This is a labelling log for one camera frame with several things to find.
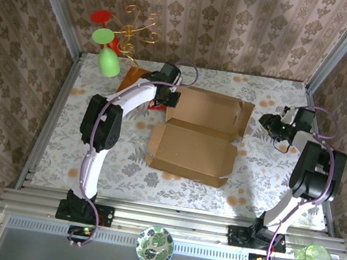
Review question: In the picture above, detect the brown cardboard paper box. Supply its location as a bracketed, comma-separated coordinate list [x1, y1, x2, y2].
[142, 80, 258, 192]

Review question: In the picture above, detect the red snack packet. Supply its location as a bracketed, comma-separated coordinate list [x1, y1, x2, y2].
[147, 99, 165, 113]

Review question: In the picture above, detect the green plastic wine glass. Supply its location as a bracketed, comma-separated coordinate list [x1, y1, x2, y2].
[85, 26, 127, 79]

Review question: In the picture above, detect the red plastic wine glass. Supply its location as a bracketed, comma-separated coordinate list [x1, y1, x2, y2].
[85, 8, 127, 56]

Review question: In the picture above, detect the floral tablecloth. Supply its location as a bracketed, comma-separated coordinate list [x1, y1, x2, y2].
[31, 43, 347, 233]

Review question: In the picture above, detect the green transparent plastic cup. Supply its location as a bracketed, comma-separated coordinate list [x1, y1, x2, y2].
[294, 241, 336, 260]

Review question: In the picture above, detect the leaf pattern bowl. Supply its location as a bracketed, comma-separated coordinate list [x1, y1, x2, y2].
[134, 222, 178, 260]

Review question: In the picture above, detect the small left connector board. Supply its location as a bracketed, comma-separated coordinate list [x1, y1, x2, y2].
[65, 224, 96, 250]

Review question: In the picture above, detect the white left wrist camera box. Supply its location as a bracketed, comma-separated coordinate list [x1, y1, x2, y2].
[173, 70, 185, 88]

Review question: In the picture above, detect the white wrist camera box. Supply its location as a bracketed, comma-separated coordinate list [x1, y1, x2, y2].
[279, 104, 298, 126]
[173, 70, 185, 88]

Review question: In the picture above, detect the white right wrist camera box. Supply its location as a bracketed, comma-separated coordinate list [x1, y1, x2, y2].
[279, 104, 298, 126]

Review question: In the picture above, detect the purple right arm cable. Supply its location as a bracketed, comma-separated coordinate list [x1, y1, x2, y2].
[248, 99, 344, 260]

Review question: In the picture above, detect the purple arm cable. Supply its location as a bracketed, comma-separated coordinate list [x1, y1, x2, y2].
[248, 99, 344, 260]
[66, 47, 202, 260]

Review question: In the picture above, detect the gold wire glass rack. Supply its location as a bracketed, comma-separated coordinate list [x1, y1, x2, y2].
[102, 2, 166, 98]

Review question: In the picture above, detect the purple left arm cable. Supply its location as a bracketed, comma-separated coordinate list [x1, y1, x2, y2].
[66, 47, 202, 260]

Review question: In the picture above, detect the aluminium frame post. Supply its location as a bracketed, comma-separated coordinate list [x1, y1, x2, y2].
[13, 0, 91, 60]
[305, 0, 347, 98]

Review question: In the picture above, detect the aluminium table side rail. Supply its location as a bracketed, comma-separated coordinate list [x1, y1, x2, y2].
[14, 45, 86, 197]
[283, 84, 347, 237]

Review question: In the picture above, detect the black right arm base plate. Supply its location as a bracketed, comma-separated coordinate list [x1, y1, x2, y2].
[226, 224, 289, 255]

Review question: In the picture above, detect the aluminium front rail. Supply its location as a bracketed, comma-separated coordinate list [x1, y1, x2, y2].
[0, 184, 347, 260]

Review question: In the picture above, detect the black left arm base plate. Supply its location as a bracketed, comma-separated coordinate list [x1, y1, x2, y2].
[54, 197, 115, 228]

